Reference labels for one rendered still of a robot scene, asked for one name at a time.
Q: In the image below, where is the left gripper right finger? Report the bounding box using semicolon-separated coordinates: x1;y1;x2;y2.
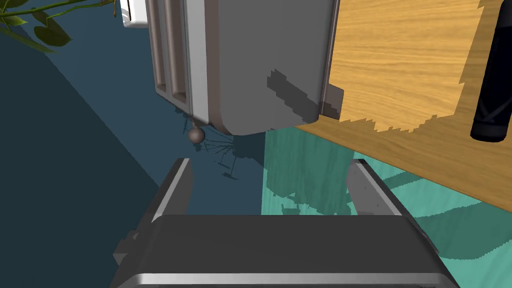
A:
345;158;403;217

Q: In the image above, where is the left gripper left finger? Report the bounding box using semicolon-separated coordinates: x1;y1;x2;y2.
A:
149;157;195;224

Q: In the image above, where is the grey round toaster knob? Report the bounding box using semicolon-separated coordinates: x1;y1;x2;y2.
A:
187;127;206;145

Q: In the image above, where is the grey toaster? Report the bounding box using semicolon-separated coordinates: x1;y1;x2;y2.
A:
144;0;345;137

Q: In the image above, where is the black bottle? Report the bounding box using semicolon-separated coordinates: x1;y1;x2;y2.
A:
469;0;512;143

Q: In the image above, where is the green leafy plant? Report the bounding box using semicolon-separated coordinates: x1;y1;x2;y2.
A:
0;0;118;54

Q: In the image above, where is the white wall socket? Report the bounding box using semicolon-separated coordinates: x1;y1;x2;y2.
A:
118;0;150;29

